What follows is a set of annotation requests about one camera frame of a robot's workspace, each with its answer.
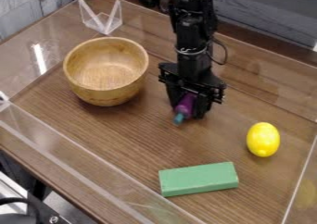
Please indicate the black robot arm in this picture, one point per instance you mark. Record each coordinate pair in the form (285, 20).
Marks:
(194, 24)

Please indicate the clear acrylic corner bracket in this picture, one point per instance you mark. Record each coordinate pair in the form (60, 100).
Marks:
(104, 23)

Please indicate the green rectangular block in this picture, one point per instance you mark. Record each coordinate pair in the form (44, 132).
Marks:
(198, 179)

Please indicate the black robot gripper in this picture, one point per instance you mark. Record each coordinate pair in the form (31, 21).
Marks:
(207, 86)

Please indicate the purple toy eggplant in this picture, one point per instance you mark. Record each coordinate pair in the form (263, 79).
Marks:
(183, 108)

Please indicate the brown wooden bowl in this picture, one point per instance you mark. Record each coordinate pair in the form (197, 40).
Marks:
(106, 69)

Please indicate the clear acrylic tray wall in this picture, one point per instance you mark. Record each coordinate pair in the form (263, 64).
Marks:
(104, 192)

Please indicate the black metal bracket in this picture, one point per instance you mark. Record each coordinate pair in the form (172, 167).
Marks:
(48, 215)

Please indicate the yellow toy lemon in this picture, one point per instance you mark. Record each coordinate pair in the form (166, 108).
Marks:
(262, 139)

